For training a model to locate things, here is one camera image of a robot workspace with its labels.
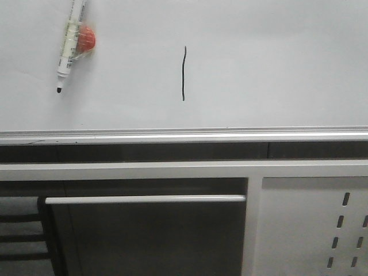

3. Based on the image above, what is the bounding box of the white perforated pegboard panel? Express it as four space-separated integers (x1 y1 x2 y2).
255 177 367 275

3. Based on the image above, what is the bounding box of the white metal stand frame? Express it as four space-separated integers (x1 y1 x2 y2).
1 160 367 275

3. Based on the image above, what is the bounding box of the white black whiteboard marker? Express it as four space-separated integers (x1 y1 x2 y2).
56 0 87 94

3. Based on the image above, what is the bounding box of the white whiteboard with aluminium frame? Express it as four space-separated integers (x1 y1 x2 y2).
1 1 367 145

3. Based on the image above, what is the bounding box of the dark grey panel white rail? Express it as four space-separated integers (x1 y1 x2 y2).
45 195 246 275

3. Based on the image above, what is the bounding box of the red magnet taped to marker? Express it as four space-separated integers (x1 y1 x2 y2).
74 25 96 59

